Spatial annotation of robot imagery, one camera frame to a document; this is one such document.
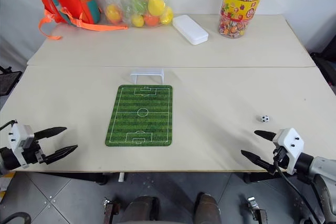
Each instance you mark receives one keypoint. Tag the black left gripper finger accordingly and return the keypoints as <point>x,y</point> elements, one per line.
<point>51,132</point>
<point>61,152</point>

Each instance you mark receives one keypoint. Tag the black mesh chair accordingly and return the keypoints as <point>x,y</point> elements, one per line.
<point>9,79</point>

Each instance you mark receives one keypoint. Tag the tiny soccer ball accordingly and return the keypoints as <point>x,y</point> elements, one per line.
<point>263,118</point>

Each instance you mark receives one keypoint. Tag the green soccer field mat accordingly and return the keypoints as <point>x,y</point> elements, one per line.
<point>141,127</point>

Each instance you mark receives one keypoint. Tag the green toy fruit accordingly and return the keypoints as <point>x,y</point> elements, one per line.
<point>136,5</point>

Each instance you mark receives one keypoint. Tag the white rectangular plastic case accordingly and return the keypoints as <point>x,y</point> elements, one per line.
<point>190,29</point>

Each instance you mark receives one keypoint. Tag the yellow toy pear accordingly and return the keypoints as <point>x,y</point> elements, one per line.
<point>156,6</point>

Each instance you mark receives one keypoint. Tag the candy jar with orange lid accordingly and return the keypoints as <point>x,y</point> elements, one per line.
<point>240,6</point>

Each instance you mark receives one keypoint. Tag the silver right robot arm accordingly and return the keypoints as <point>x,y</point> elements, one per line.
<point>324,171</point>

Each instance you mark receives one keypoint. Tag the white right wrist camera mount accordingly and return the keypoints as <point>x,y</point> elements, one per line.
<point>291,142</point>

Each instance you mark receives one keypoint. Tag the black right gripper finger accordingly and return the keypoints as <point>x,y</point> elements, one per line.
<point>265,134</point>
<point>258,159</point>

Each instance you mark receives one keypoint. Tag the yellow orange toy fruit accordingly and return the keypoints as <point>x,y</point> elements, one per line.
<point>113,13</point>

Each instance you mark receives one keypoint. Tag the black bag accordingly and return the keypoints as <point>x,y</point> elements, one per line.
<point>325,69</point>

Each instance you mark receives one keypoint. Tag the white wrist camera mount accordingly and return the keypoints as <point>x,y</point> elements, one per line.
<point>19,135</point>
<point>291,142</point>

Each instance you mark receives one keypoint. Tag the small yellow toy lemon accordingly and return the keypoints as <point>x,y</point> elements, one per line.
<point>137,20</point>

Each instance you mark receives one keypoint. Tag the white toy goal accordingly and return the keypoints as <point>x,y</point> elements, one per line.
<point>147,72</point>

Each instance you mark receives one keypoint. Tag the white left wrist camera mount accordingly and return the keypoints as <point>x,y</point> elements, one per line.
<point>19,135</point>

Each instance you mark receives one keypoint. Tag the round yellow toy fruit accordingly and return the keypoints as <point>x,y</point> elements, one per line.
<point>167,15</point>

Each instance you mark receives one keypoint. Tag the rusty metal caster bracket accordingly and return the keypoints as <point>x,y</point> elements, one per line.
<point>109,212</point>
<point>258,211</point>

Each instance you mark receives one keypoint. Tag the white table bracket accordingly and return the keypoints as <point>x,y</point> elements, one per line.
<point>121,177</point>

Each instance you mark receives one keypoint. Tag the dark rounded shape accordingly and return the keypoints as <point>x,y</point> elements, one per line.
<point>208,209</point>

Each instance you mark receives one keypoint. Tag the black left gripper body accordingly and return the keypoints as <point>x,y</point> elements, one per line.
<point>32,153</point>

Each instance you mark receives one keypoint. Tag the black table frame bar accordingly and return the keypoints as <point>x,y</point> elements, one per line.
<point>78,177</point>

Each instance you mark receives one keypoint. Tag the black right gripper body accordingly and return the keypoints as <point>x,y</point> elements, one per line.
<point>281,157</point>

